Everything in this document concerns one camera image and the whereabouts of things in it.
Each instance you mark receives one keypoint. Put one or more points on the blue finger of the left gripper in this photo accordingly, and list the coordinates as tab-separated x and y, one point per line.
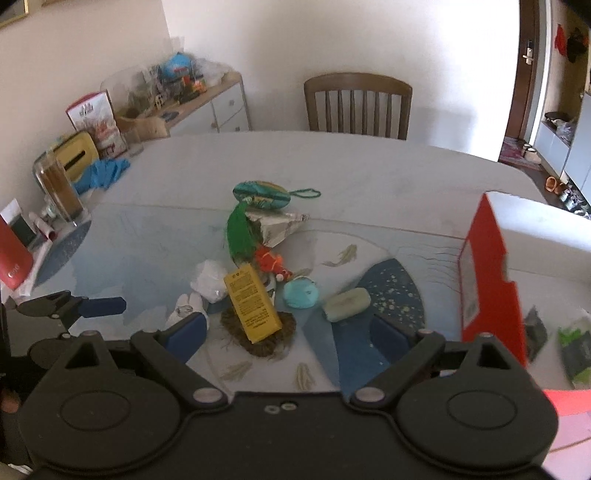
101	307

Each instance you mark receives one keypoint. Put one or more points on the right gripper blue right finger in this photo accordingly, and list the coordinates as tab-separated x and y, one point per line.
392	338

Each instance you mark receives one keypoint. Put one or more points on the wooden slat-back chair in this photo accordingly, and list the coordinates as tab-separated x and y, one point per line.
359	103

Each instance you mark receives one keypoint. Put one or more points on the white wall cabinet unit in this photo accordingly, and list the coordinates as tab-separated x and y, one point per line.
565	82

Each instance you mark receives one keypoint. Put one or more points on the white drawer sideboard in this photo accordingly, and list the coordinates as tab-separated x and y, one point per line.
221	109

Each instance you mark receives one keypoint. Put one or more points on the pale green soap bar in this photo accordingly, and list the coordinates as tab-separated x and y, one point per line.
346	304

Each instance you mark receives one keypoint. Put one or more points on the red white snack bag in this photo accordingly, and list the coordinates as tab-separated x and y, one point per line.
93	114

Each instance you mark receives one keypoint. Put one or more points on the glass jar brown contents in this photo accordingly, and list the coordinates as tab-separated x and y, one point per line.
52	178

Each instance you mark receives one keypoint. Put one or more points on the white blue plastic pouch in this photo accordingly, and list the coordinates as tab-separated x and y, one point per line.
575	348

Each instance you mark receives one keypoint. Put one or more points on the blue globe toy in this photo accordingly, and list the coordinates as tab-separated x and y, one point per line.
176	67

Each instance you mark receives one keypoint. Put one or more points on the dark grey packet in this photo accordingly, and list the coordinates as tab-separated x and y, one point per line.
535	333

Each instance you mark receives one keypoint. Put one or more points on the green tassel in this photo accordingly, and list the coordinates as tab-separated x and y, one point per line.
242	241

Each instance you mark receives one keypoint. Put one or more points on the brown wooden door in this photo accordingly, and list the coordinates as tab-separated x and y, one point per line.
529	17

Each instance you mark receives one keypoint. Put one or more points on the yellow tissue box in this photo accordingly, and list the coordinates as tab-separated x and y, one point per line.
75	152

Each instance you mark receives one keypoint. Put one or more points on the red patterned rug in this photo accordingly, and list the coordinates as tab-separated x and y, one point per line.
518	153

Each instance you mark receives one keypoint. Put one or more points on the white crystal bag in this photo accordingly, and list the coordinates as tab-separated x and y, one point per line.
208	281

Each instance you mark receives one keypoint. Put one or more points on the orange carrot charm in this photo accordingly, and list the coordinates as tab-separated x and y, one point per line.
272	263

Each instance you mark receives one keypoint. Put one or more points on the red phone case box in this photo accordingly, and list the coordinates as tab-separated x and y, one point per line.
15	260

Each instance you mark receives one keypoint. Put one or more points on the teal embroidered sachet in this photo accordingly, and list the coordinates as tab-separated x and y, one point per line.
269	196

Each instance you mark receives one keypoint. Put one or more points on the brown woven coaster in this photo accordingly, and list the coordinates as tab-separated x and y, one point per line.
275	345

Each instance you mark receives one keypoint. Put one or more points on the red white cardboard box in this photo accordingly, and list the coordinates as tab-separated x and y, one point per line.
520	253

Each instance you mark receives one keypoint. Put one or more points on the blue rubber gloves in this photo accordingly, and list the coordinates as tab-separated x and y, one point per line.
101	175

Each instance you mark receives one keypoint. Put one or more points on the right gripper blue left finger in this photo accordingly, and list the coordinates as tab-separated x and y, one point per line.
184	338

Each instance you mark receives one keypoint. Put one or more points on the yellow rectangular box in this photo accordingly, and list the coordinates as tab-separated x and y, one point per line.
252	304

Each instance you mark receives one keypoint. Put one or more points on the teal round case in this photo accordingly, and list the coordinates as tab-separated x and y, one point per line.
301	293

